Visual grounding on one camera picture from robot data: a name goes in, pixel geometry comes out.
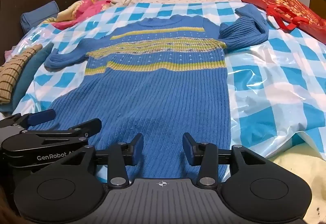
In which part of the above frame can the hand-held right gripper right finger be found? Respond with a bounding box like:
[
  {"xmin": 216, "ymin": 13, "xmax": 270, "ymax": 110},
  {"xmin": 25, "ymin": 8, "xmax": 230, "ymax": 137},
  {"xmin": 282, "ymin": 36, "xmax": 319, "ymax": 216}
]
[{"xmin": 183, "ymin": 132, "xmax": 274, "ymax": 189}]

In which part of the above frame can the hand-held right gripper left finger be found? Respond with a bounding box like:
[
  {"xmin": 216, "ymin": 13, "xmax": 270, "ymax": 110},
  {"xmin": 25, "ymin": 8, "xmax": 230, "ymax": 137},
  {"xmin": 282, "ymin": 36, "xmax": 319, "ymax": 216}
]
[{"xmin": 51, "ymin": 133, "xmax": 144, "ymax": 189}]

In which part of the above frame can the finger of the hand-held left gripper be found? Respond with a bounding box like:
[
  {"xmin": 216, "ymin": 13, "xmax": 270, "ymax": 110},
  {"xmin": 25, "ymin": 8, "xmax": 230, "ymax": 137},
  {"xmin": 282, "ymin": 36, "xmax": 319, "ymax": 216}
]
[
  {"xmin": 1, "ymin": 118, "xmax": 102, "ymax": 149},
  {"xmin": 0, "ymin": 109, "xmax": 56, "ymax": 130}
]

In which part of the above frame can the blue knit sweater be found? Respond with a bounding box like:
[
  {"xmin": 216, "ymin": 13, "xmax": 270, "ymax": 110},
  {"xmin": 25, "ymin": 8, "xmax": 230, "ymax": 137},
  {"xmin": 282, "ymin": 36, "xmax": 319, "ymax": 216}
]
[{"xmin": 44, "ymin": 5, "xmax": 269, "ymax": 180}]

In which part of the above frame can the teal cloth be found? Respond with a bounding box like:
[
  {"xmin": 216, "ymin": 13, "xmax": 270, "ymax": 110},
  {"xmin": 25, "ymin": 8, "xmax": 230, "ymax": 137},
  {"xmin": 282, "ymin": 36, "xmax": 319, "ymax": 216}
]
[{"xmin": 11, "ymin": 43, "xmax": 54, "ymax": 110}]

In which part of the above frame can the brown striped cloth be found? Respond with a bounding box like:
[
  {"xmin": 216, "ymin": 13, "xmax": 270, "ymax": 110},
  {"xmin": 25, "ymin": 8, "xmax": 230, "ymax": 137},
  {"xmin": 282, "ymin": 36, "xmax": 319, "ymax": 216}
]
[{"xmin": 0, "ymin": 44, "xmax": 43, "ymax": 105}]

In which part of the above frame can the blue white checked plastic sheet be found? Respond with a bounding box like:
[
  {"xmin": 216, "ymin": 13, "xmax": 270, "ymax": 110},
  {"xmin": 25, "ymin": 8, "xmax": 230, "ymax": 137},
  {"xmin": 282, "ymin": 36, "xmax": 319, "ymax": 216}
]
[{"xmin": 5, "ymin": 1, "xmax": 326, "ymax": 181}]

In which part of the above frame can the blue folded pillow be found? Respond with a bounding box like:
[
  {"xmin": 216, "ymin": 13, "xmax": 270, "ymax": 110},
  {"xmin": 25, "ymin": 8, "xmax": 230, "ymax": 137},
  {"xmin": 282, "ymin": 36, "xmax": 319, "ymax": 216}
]
[{"xmin": 20, "ymin": 1, "xmax": 60, "ymax": 33}]

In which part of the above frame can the pink floral quilt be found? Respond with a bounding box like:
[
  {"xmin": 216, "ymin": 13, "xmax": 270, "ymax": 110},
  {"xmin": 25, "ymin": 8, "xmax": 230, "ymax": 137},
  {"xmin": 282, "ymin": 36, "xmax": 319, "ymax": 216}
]
[{"xmin": 51, "ymin": 0, "xmax": 115, "ymax": 31}]

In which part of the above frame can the cream fluffy blanket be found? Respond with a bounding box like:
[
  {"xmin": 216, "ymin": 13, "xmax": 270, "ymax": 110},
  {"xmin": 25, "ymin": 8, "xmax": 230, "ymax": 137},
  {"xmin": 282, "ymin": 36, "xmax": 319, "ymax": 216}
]
[{"xmin": 265, "ymin": 132, "xmax": 326, "ymax": 224}]

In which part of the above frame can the red shopping bag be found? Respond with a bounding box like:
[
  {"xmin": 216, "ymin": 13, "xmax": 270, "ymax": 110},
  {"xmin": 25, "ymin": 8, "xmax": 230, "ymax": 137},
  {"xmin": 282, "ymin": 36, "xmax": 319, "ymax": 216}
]
[{"xmin": 240, "ymin": 0, "xmax": 326, "ymax": 41}]

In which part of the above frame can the wooden headboard shelf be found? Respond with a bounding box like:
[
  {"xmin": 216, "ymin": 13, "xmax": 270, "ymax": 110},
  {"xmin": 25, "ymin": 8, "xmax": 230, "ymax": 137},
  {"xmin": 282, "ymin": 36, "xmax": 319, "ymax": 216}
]
[{"xmin": 309, "ymin": 0, "xmax": 326, "ymax": 20}]

